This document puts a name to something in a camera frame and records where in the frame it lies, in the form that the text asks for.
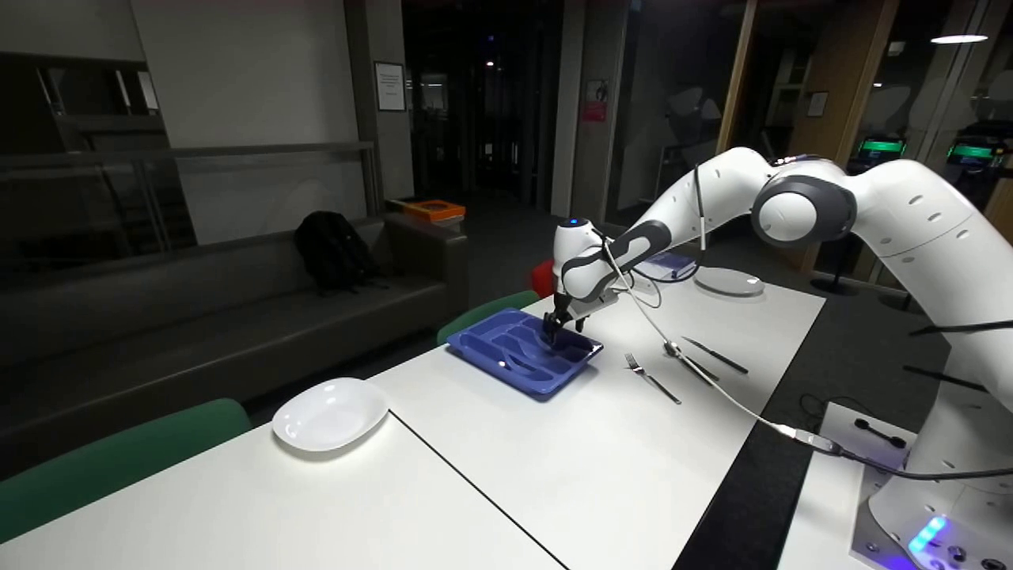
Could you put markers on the white round plate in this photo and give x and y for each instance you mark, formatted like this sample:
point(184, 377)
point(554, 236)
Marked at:
point(728, 281)

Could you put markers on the black backpack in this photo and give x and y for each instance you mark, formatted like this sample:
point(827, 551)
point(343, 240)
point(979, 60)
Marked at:
point(332, 250)

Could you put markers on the grey sofa bench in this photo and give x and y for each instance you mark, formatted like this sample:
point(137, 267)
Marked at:
point(160, 318)

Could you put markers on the bin with orange lid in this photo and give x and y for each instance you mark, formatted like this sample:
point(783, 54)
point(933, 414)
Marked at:
point(432, 212)

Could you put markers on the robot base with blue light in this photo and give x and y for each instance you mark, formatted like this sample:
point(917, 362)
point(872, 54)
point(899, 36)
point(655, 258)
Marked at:
point(928, 528)

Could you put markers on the red wall sign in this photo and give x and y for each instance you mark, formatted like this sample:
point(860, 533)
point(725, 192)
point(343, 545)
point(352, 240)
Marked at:
point(593, 106)

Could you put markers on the black knife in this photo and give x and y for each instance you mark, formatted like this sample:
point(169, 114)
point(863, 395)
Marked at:
point(715, 356)

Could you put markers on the blue plastic cutlery rack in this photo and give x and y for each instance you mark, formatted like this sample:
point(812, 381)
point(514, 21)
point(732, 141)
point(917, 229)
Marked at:
point(517, 353)

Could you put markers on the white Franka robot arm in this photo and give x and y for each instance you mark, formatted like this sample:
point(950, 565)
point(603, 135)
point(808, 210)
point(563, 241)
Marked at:
point(905, 225)

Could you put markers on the white round bowl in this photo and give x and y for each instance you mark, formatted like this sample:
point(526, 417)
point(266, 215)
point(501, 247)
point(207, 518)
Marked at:
point(329, 417)

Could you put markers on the framed wall notice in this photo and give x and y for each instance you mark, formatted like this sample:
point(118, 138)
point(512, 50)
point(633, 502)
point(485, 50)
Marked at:
point(391, 87)

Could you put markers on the ceiling light strip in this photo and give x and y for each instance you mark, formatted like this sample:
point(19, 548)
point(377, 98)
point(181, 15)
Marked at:
point(956, 40)

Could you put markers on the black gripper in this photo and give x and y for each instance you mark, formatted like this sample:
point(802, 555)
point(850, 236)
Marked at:
point(562, 307)

